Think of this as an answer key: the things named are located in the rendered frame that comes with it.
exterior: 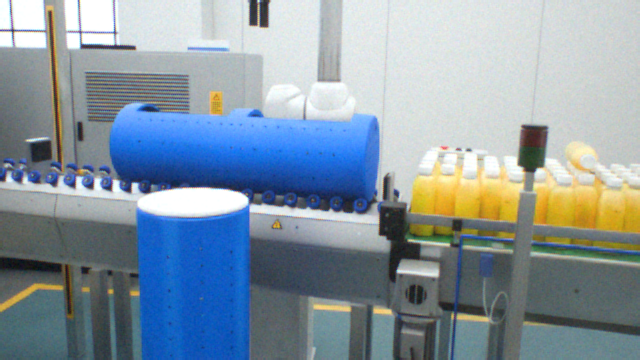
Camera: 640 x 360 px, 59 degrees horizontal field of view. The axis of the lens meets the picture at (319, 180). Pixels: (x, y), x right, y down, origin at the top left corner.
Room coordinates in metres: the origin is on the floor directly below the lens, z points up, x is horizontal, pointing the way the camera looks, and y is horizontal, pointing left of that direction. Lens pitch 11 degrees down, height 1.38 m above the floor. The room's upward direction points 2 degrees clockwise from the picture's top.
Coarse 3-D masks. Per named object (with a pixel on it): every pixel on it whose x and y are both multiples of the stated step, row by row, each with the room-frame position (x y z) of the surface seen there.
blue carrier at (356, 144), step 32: (128, 128) 1.87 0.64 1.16; (160, 128) 1.85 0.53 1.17; (192, 128) 1.82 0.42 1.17; (224, 128) 1.80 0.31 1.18; (256, 128) 1.77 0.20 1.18; (288, 128) 1.75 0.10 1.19; (320, 128) 1.73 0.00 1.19; (352, 128) 1.71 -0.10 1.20; (128, 160) 1.86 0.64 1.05; (160, 160) 1.83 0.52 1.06; (192, 160) 1.80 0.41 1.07; (224, 160) 1.77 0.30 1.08; (256, 160) 1.74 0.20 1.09; (288, 160) 1.71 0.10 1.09; (320, 160) 1.69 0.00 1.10; (352, 160) 1.66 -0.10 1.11; (256, 192) 1.82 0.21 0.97; (288, 192) 1.77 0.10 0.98; (320, 192) 1.73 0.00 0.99; (352, 192) 1.69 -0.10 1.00
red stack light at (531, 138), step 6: (522, 132) 1.32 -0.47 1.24; (528, 132) 1.31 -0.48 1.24; (534, 132) 1.30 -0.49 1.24; (540, 132) 1.30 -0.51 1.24; (546, 132) 1.31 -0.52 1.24; (522, 138) 1.32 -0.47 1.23; (528, 138) 1.31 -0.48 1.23; (534, 138) 1.30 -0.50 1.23; (540, 138) 1.30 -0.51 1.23; (546, 138) 1.31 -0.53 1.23; (522, 144) 1.32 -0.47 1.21; (528, 144) 1.31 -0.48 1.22; (534, 144) 1.30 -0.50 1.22; (540, 144) 1.30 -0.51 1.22; (546, 144) 1.31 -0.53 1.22
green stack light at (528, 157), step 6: (522, 150) 1.32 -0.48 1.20; (528, 150) 1.30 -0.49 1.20; (534, 150) 1.30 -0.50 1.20; (540, 150) 1.30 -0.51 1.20; (546, 150) 1.32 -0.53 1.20; (522, 156) 1.32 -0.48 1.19; (528, 156) 1.30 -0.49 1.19; (534, 156) 1.30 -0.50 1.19; (540, 156) 1.30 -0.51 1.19; (522, 162) 1.31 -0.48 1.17; (528, 162) 1.30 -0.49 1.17; (534, 162) 1.30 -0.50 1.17; (540, 162) 1.30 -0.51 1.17; (534, 168) 1.30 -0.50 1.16; (540, 168) 1.30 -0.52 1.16
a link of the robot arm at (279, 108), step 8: (272, 88) 2.39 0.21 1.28; (280, 88) 2.37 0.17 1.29; (288, 88) 2.37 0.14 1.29; (296, 88) 2.40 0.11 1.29; (272, 96) 2.37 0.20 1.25; (280, 96) 2.35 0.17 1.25; (288, 96) 2.35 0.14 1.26; (296, 96) 2.37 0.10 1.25; (304, 96) 2.39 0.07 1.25; (272, 104) 2.36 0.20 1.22; (280, 104) 2.34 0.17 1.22; (288, 104) 2.34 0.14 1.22; (296, 104) 2.35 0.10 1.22; (304, 104) 2.35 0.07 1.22; (264, 112) 2.40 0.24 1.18; (272, 112) 2.36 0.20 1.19; (280, 112) 2.35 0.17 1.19; (288, 112) 2.34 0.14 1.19; (296, 112) 2.34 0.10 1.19
